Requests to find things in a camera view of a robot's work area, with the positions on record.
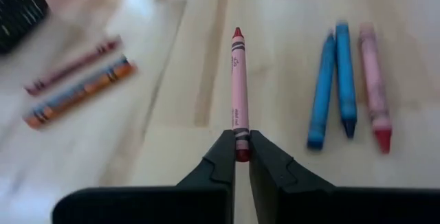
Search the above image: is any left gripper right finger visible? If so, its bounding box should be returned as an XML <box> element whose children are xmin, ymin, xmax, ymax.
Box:
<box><xmin>249</xmin><ymin>129</ymin><xmax>336</xmax><ymax>224</ymax></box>

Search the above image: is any orange crayon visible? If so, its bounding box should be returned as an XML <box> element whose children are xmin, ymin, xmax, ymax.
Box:
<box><xmin>23</xmin><ymin>62</ymin><xmax>138</xmax><ymax>131</ymax></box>

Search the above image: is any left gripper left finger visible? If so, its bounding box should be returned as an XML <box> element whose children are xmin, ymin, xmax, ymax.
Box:
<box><xmin>175</xmin><ymin>129</ymin><xmax>237</xmax><ymax>224</ymax></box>

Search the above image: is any black mesh basket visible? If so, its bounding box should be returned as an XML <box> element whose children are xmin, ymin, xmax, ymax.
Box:
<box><xmin>0</xmin><ymin>0</ymin><xmax>50</xmax><ymax>55</ymax></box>

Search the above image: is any red crayon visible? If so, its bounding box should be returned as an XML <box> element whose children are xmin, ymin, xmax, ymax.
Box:
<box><xmin>23</xmin><ymin>35</ymin><xmax>123</xmax><ymax>97</ymax></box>
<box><xmin>230</xmin><ymin>26</ymin><xmax>251</xmax><ymax>163</ymax></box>
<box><xmin>357</xmin><ymin>21</ymin><xmax>393</xmax><ymax>155</ymax></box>

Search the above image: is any blue crayon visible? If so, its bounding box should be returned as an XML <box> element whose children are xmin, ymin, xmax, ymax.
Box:
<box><xmin>306</xmin><ymin>30</ymin><xmax>337</xmax><ymax>150</ymax></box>
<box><xmin>335</xmin><ymin>20</ymin><xmax>358</xmax><ymax>139</ymax></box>
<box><xmin>22</xmin><ymin>54</ymin><xmax>131</xmax><ymax>122</ymax></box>

